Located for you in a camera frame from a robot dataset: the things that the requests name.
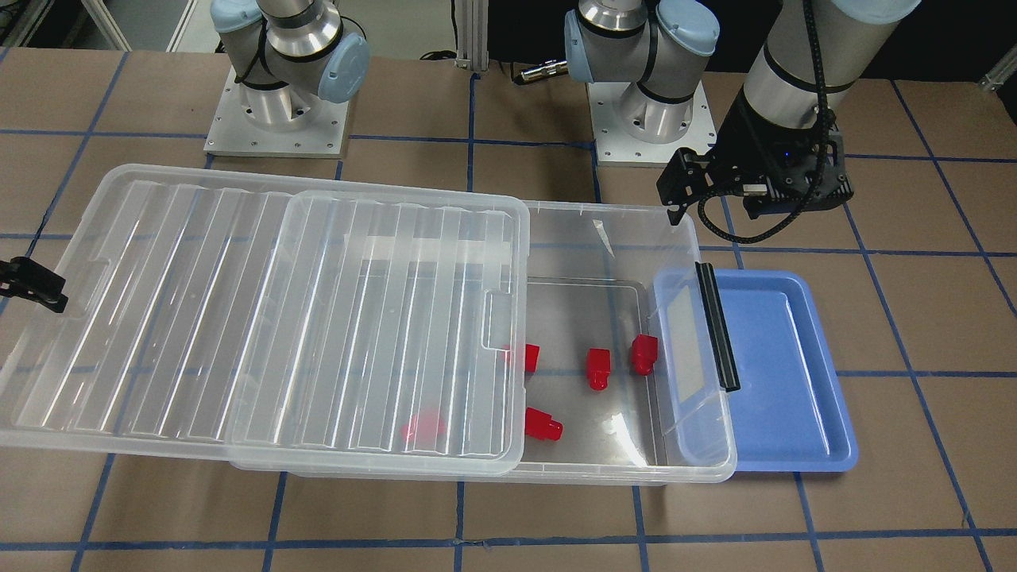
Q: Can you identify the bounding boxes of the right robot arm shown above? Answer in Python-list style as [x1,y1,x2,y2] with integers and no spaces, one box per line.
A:
[2,1,369,309]

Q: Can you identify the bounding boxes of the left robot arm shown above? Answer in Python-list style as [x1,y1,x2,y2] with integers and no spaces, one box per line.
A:
[563,1,918,230]

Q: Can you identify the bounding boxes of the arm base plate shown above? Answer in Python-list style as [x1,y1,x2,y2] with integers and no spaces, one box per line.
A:
[587,81,717,168]
[203,70,350,159]

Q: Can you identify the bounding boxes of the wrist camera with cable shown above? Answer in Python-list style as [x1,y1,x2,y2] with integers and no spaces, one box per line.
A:
[696,128,855,244]

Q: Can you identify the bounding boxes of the clear plastic box lid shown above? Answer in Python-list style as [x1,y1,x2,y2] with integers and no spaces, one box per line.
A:
[2,164,530,478]

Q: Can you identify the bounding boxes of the aluminium frame post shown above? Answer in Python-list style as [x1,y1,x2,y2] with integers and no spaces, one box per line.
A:
[453,0,489,75]

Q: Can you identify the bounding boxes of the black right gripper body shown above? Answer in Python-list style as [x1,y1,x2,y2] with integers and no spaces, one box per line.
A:
[1,258,68,314]

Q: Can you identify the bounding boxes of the blue plastic tray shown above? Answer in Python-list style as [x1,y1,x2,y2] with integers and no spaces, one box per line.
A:
[652,268,859,473]

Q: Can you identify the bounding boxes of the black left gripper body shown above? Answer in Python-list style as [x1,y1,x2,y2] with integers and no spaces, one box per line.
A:
[656,93,818,218]

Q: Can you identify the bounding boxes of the clear plastic storage box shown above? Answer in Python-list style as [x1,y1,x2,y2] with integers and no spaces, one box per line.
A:
[230,199,738,484]

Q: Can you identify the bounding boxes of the black box latch handle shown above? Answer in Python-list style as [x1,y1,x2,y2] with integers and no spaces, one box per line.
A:
[696,263,741,393]

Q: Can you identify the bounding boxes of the red block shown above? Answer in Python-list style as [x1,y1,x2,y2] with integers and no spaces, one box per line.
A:
[402,410,447,451]
[501,343,540,374]
[586,347,613,392]
[631,334,659,377]
[524,407,564,442]

